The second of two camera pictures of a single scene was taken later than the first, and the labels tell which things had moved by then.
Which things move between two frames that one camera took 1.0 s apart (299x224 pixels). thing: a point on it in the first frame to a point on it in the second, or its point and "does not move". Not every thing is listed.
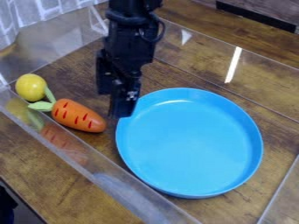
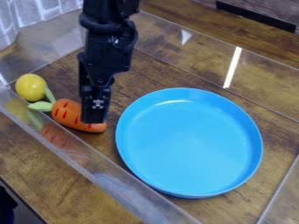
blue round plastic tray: [190, 144] does not move
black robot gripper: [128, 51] to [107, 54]
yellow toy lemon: [31, 87] does not move
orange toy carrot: [71, 114] does not move
